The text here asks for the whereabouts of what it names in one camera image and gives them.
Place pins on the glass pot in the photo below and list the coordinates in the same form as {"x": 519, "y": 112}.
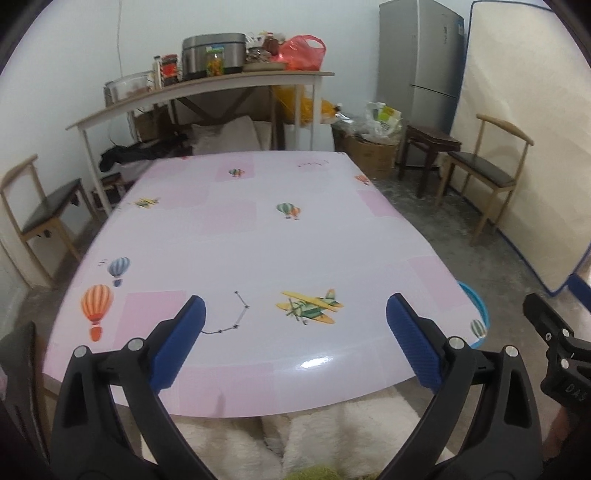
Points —
{"x": 129, "y": 90}

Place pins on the shallow bowl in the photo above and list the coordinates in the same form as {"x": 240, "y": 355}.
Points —
{"x": 265, "y": 67}

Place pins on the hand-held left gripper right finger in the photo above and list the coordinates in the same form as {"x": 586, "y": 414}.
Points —
{"x": 415, "y": 344}

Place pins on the silver rice cooker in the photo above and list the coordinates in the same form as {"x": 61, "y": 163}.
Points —
{"x": 212, "y": 48}

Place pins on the wooden chair with black seat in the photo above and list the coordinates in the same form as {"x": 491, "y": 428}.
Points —
{"x": 51, "y": 207}
{"x": 485, "y": 168}

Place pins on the silver refrigerator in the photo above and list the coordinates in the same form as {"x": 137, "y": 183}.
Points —
{"x": 420, "y": 60}

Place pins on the blue plastic mesh basket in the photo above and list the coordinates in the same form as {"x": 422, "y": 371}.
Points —
{"x": 480, "y": 309}

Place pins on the large cardboard box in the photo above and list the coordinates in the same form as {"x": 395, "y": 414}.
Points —
{"x": 371, "y": 159}

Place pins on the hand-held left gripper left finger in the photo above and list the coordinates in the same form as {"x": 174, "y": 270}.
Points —
{"x": 178, "y": 344}

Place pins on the beige cushion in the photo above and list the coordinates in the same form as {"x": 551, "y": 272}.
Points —
{"x": 231, "y": 136}

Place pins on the pink printed tablecloth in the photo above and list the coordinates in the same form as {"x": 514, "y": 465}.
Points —
{"x": 258, "y": 249}

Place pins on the small brown cardboard box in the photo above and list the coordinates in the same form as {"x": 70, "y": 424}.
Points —
{"x": 148, "y": 125}

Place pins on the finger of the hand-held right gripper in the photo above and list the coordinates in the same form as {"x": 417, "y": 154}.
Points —
{"x": 545, "y": 316}

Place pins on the orange plastic bag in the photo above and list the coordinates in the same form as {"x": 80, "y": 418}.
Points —
{"x": 304, "y": 106}

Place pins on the yellow green fuzzy cloth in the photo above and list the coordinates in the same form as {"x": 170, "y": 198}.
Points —
{"x": 314, "y": 473}

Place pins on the glass jar with yellow contents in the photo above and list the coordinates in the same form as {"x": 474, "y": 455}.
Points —
{"x": 215, "y": 64}

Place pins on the person's right forearm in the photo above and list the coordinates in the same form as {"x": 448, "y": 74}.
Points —
{"x": 558, "y": 431}

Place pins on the white plastic bags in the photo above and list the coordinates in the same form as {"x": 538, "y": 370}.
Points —
{"x": 378, "y": 120}

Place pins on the brown food jar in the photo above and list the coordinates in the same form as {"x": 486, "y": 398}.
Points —
{"x": 271, "y": 45}

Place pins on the white mattress with blue edge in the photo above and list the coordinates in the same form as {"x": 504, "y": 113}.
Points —
{"x": 531, "y": 138}

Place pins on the red plastic bag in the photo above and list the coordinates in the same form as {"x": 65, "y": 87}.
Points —
{"x": 300, "y": 54}

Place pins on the black clothes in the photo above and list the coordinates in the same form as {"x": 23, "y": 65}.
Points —
{"x": 138, "y": 152}

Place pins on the long white side table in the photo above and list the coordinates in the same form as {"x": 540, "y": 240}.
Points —
{"x": 207, "y": 83}

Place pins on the dark wooden stool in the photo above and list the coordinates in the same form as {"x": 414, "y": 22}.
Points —
{"x": 431, "y": 138}

